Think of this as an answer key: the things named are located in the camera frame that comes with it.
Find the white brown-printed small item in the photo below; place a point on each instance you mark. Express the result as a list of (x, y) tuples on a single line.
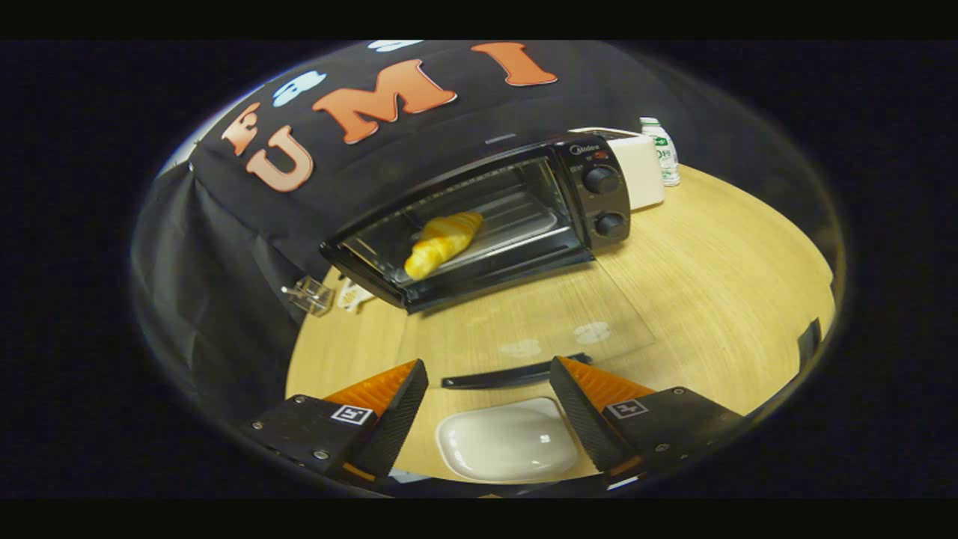
[(353, 296)]

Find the yellow croissant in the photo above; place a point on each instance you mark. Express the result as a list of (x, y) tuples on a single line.
[(441, 243)]

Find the white oval plate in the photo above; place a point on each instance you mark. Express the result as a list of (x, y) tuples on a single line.
[(501, 445)]

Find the black toaster oven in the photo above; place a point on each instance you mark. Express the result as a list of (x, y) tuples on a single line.
[(591, 202)]

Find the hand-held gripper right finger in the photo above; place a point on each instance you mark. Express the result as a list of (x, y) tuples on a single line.
[(580, 415)]

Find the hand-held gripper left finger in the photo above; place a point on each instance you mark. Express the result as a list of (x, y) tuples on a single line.
[(393, 423)]

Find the small white plastic bottle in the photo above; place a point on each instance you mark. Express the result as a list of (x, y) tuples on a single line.
[(664, 153)]

